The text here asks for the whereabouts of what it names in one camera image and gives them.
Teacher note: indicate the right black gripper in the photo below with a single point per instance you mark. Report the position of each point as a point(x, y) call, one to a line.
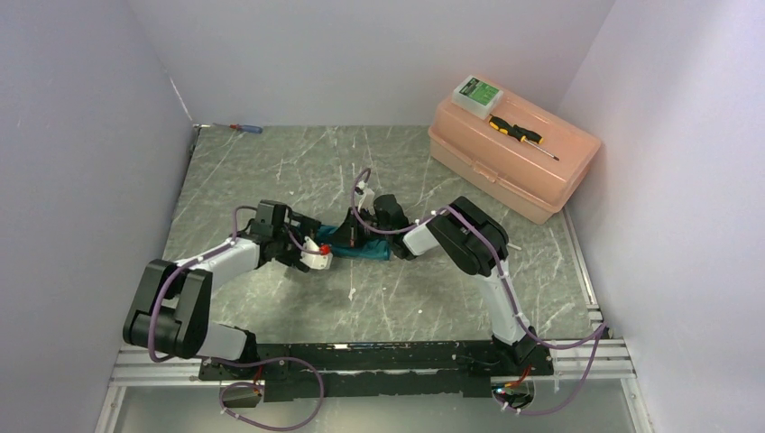
point(348, 234)

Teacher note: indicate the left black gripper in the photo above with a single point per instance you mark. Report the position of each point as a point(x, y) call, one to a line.
point(307, 226)

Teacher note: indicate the teal cloth napkin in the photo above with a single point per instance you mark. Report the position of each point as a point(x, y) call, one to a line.
point(375, 249)

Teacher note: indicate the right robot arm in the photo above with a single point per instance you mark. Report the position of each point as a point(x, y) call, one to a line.
point(475, 243)

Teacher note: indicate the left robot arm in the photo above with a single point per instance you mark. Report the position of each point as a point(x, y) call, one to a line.
point(170, 312)

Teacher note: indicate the pink plastic toolbox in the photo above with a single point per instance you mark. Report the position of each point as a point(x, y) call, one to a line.
point(517, 175)

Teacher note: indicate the blue red screwdriver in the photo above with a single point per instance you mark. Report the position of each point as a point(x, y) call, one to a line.
point(245, 128)

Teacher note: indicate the yellow black screwdriver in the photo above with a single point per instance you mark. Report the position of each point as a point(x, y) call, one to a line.
point(520, 134)

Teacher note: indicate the green white small box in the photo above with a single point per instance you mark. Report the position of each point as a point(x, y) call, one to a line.
point(477, 97)

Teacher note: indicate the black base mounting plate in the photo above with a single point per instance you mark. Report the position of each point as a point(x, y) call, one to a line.
point(470, 368)

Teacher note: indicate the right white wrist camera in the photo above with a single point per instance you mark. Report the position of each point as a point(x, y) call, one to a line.
point(364, 198)

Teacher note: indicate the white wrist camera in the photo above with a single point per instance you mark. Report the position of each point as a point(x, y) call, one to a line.
point(315, 256)
point(364, 198)

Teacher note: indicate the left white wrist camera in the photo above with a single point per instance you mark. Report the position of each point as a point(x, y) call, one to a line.
point(315, 256)

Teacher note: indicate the aluminium frame rail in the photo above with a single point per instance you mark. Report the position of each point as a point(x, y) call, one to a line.
point(611, 360)

